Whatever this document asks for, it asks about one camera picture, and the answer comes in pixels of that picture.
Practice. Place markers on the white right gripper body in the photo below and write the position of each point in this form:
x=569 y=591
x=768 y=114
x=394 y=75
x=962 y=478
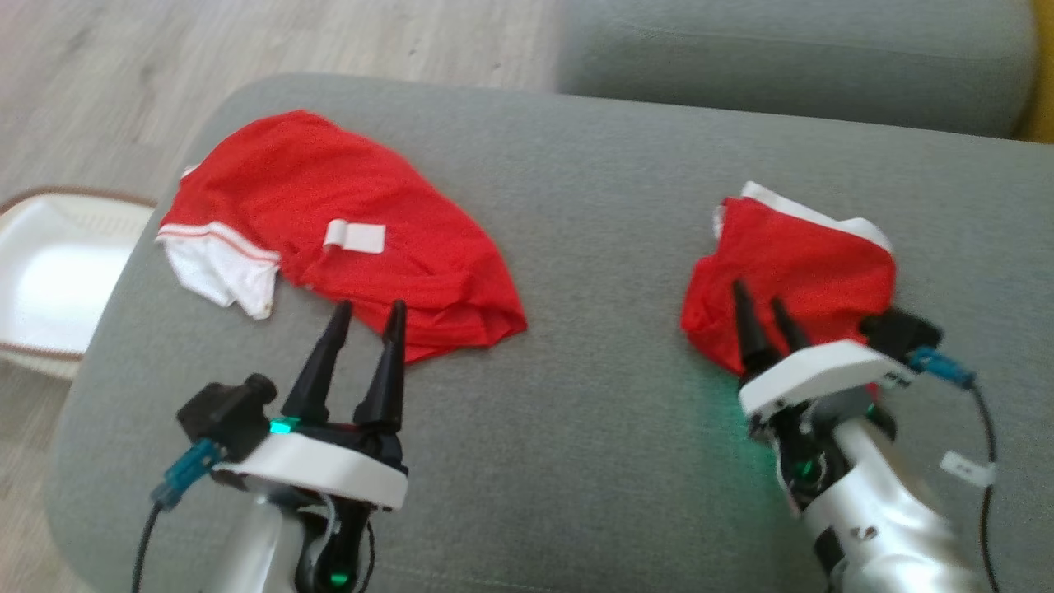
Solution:
x=815 y=366

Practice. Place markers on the red shorts with white hems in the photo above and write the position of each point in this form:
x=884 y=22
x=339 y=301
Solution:
x=807 y=263

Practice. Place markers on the grey sofa seat cushion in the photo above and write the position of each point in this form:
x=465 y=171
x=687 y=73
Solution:
x=782 y=58

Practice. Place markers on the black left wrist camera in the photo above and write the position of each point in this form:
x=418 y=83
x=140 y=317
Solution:
x=218 y=412

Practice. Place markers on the white laundry basket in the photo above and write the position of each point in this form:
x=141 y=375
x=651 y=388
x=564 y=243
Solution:
x=58 y=280

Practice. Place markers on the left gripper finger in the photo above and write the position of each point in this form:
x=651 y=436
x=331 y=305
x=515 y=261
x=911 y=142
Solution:
x=317 y=379
x=385 y=387

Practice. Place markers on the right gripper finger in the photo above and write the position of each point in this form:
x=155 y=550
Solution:
x=753 y=338
x=792 y=338

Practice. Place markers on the large yellow sofa back cushion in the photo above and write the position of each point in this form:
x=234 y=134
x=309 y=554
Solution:
x=1042 y=82

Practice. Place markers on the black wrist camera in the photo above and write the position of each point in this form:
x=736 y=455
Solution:
x=897 y=333
x=218 y=412

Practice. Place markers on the grey sofa chaise seat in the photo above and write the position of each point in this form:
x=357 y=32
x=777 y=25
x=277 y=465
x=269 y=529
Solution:
x=593 y=247

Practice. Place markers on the red number 23 jersey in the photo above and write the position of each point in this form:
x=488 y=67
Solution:
x=329 y=189

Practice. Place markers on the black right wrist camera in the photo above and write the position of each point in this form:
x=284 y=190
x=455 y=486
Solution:
x=897 y=333

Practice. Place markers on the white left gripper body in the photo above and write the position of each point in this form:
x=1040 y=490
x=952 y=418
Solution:
x=329 y=469

